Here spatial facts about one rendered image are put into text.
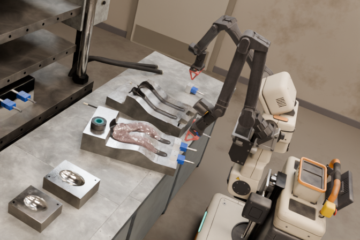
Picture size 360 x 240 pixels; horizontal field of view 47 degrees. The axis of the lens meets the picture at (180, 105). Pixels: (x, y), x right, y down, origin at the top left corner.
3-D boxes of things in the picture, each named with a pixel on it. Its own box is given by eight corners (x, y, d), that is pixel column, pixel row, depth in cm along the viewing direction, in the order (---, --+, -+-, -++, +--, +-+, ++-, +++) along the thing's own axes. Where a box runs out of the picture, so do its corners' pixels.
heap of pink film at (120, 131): (162, 136, 231) (165, 125, 227) (156, 156, 216) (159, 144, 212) (117, 122, 231) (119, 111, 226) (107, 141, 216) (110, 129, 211)
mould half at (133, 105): (195, 121, 262) (201, 103, 254) (177, 141, 240) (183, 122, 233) (127, 88, 273) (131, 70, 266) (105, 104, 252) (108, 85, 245)
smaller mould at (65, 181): (98, 190, 195) (100, 179, 191) (78, 209, 183) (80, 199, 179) (64, 170, 200) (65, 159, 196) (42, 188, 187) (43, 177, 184)
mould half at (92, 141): (180, 146, 237) (185, 131, 231) (173, 176, 215) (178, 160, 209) (96, 121, 237) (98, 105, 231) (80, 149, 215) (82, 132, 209)
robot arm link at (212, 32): (218, 31, 228) (232, 20, 231) (211, 23, 228) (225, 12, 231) (196, 56, 268) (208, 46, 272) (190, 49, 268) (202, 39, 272)
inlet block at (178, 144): (195, 151, 232) (198, 144, 229) (194, 157, 228) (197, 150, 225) (173, 144, 232) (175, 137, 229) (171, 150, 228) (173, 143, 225)
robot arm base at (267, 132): (273, 138, 193) (276, 125, 203) (263, 125, 191) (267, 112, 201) (257, 145, 197) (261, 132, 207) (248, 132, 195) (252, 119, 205)
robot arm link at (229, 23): (221, 21, 219) (234, 10, 222) (209, 24, 231) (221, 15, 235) (264, 88, 231) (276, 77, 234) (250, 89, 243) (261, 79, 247)
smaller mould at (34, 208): (61, 213, 179) (62, 203, 176) (40, 233, 168) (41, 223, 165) (30, 194, 183) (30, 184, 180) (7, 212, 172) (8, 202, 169)
